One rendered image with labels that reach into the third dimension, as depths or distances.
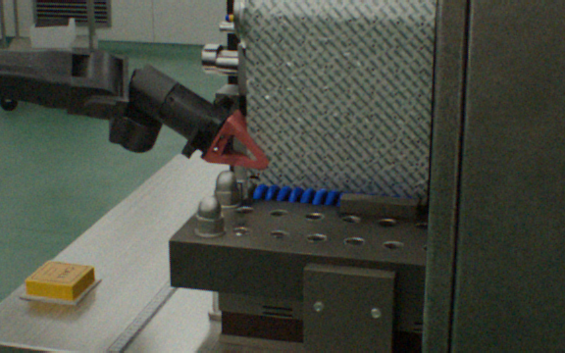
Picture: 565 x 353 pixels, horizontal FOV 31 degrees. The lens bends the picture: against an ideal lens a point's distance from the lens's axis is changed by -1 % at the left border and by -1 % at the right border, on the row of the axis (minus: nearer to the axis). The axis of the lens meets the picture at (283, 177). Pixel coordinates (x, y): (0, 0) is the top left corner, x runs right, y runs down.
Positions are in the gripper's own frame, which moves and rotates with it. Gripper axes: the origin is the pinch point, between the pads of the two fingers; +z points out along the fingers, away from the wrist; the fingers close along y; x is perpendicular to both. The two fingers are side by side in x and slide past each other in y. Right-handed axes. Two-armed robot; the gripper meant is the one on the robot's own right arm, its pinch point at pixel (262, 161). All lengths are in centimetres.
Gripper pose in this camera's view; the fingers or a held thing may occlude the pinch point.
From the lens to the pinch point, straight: 134.3
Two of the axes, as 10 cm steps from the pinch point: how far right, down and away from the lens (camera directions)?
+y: -2.5, 3.1, -9.2
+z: 8.4, 5.4, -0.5
